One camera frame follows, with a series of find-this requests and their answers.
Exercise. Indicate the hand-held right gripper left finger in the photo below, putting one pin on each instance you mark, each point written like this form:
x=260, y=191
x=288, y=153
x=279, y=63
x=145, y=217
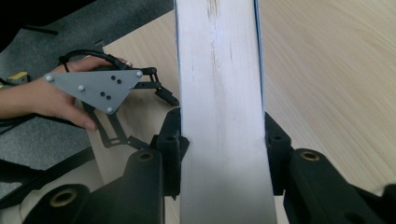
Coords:
x=171, y=149

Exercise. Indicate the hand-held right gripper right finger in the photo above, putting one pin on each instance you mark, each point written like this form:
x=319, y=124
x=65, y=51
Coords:
x=277, y=149

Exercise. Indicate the blue book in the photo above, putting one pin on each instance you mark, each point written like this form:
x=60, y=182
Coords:
x=222, y=109

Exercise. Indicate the black stand base yellow tape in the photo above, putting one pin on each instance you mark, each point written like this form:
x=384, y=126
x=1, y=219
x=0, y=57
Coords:
x=18, y=76

